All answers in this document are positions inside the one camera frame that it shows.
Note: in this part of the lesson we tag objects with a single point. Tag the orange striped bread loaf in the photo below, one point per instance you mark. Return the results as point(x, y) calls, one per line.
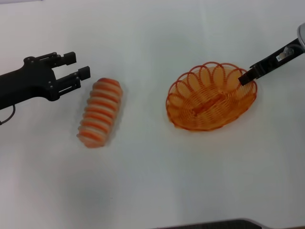
point(101, 112)

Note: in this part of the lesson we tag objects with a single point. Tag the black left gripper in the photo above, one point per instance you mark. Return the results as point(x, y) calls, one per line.
point(26, 81)

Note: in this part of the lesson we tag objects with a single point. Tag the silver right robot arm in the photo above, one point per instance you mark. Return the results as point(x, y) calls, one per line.
point(302, 35)

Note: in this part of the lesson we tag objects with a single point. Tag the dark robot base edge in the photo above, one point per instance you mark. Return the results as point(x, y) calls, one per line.
point(226, 224)

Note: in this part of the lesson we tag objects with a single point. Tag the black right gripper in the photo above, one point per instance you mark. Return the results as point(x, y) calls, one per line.
point(271, 62)

